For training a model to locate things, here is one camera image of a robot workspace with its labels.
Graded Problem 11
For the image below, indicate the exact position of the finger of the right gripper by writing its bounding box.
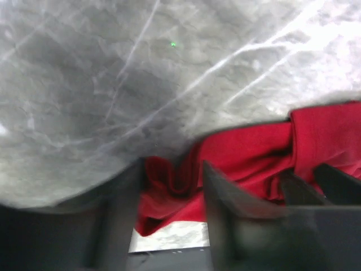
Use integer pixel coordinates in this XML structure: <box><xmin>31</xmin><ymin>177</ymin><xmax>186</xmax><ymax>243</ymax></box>
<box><xmin>314</xmin><ymin>164</ymin><xmax>361</xmax><ymax>206</ymax></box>
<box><xmin>280</xmin><ymin>172</ymin><xmax>330</xmax><ymax>206</ymax></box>

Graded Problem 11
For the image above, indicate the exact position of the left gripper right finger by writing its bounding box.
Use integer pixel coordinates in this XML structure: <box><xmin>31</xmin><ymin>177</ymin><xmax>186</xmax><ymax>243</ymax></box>
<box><xmin>203</xmin><ymin>163</ymin><xmax>360</xmax><ymax>270</ymax></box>

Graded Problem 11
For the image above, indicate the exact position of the red t shirt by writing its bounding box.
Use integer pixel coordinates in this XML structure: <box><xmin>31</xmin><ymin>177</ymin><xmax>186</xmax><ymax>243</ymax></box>
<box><xmin>135</xmin><ymin>102</ymin><xmax>360</xmax><ymax>237</ymax></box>

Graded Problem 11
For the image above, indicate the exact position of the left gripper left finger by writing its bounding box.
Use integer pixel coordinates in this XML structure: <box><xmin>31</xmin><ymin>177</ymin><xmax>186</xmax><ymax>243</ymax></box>
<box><xmin>1</xmin><ymin>159</ymin><xmax>144</xmax><ymax>270</ymax></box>

